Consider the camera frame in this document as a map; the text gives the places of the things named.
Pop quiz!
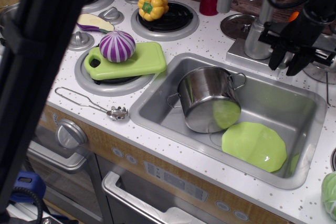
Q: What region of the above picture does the silver oven door handle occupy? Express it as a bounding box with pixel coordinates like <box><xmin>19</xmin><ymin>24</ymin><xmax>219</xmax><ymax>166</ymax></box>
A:
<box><xmin>27</xmin><ymin>127</ymin><xmax>90</xmax><ymax>174</ymax></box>

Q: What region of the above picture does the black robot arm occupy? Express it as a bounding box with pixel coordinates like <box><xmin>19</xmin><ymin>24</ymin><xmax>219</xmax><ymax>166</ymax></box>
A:
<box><xmin>1</xmin><ymin>0</ymin><xmax>291</xmax><ymax>215</ymax></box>

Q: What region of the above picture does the steel pot in sink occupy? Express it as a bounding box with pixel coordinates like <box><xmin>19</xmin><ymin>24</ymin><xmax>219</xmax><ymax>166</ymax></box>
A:
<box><xmin>167</xmin><ymin>66</ymin><xmax>247</xmax><ymax>133</ymax></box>

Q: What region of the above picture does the red plastic cup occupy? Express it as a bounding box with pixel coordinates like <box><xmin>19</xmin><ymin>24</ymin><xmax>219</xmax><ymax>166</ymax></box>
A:
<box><xmin>199</xmin><ymin>0</ymin><xmax>218</xmax><ymax>16</ymax></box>

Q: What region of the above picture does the steel pot right side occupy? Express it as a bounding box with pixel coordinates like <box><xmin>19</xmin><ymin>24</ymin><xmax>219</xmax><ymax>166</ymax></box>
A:
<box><xmin>301</xmin><ymin>34</ymin><xmax>336</xmax><ymax>85</ymax></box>

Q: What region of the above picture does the blue clamp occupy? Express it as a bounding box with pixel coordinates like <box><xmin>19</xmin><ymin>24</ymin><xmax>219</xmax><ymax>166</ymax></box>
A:
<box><xmin>10</xmin><ymin>170</ymin><xmax>46</xmax><ymax>203</ymax></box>

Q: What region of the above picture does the toy eggplant half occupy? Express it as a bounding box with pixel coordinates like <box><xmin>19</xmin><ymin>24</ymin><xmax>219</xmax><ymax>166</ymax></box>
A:
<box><xmin>77</xmin><ymin>13</ymin><xmax>114</xmax><ymax>34</ymax></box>

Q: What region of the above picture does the metal wire spoon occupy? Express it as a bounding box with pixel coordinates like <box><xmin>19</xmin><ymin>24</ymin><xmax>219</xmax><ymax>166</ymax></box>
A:
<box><xmin>55</xmin><ymin>87</ymin><xmax>129</xmax><ymax>121</ymax></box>

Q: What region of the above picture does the steel pot lid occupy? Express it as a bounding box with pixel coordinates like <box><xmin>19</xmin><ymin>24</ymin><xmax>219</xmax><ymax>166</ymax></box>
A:
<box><xmin>220</xmin><ymin>14</ymin><xmax>256</xmax><ymax>40</ymax></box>

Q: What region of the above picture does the back right stove burner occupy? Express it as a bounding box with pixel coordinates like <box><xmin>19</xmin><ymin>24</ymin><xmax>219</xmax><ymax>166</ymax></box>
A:
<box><xmin>131</xmin><ymin>1</ymin><xmax>200</xmax><ymax>42</ymax></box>

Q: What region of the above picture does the silver oven dial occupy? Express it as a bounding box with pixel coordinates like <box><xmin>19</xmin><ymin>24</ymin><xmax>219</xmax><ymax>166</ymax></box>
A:
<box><xmin>55</xmin><ymin>119</ymin><xmax>88</xmax><ymax>150</ymax></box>

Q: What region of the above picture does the silver dishwasher door handle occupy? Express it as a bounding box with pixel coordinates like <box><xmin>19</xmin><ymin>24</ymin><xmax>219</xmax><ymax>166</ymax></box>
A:
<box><xmin>102</xmin><ymin>172</ymin><xmax>204</xmax><ymax>224</ymax></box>

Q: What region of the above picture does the yellow toy bell pepper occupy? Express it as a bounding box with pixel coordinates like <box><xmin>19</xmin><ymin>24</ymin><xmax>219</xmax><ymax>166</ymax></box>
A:
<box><xmin>138</xmin><ymin>0</ymin><xmax>169</xmax><ymax>22</ymax></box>

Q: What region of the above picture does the grey stove knob middle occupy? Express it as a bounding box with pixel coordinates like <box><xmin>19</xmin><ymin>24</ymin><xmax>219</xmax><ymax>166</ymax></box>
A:
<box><xmin>98</xmin><ymin>7</ymin><xmax>124</xmax><ymax>25</ymax></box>

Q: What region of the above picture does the silver faucet lever handle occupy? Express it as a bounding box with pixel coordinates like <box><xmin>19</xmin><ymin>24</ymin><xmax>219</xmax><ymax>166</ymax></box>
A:
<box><xmin>277</xmin><ymin>52</ymin><xmax>294</xmax><ymax>70</ymax></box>

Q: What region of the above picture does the steel saucepan left burner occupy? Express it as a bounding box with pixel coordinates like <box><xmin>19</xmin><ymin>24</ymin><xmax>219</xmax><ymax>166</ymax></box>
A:
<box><xmin>1</xmin><ymin>3</ymin><xmax>19</xmax><ymax>46</ymax></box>

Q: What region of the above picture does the green plastic plate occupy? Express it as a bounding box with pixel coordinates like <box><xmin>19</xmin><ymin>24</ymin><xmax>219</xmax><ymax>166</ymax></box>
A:
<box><xmin>222</xmin><ymin>122</ymin><xmax>287</xmax><ymax>173</ymax></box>

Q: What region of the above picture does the green cutting board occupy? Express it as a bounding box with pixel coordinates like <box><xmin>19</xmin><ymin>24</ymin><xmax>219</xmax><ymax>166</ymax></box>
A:
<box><xmin>84</xmin><ymin>42</ymin><xmax>166</xmax><ymax>81</ymax></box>

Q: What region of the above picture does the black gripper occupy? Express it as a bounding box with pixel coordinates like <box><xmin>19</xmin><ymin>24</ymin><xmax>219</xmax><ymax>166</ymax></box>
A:
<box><xmin>259</xmin><ymin>0</ymin><xmax>335</xmax><ymax>76</ymax></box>

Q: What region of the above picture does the metal wire rack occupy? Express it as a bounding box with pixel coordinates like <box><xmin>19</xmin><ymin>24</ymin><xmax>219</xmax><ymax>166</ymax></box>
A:
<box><xmin>325</xmin><ymin>72</ymin><xmax>336</xmax><ymax>108</ymax></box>

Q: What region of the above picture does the orange toy carrot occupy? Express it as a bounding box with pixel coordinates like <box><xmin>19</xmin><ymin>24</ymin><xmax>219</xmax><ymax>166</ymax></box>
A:
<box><xmin>288</xmin><ymin>11</ymin><xmax>300</xmax><ymax>22</ymax></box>

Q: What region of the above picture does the black coiled cable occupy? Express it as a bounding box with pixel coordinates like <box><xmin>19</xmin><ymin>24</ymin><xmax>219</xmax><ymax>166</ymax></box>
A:
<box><xmin>13</xmin><ymin>186</ymin><xmax>44</xmax><ymax>224</ymax></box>

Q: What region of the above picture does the front right stove burner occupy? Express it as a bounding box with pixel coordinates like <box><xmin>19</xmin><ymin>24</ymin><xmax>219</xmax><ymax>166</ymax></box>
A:
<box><xmin>74</xmin><ymin>49</ymin><xmax>154</xmax><ymax>97</ymax></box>

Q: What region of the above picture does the grey stove knob left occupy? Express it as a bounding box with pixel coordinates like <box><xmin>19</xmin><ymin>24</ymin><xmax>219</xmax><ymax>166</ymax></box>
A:
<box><xmin>68</xmin><ymin>31</ymin><xmax>95</xmax><ymax>51</ymax></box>

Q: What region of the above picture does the green toy cabbage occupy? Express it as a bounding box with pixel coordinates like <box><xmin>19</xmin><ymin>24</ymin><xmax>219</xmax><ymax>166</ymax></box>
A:
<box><xmin>321</xmin><ymin>172</ymin><xmax>336</xmax><ymax>220</ymax></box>

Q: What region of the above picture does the purple striped toy onion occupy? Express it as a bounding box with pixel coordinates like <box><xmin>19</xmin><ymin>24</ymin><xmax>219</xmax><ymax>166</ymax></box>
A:
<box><xmin>99</xmin><ymin>30</ymin><xmax>135</xmax><ymax>63</ymax></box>

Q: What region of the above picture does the silver toy faucet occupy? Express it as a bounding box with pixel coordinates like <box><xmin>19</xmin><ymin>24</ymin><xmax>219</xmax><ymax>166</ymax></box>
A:
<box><xmin>216</xmin><ymin>0</ymin><xmax>281</xmax><ymax>77</ymax></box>

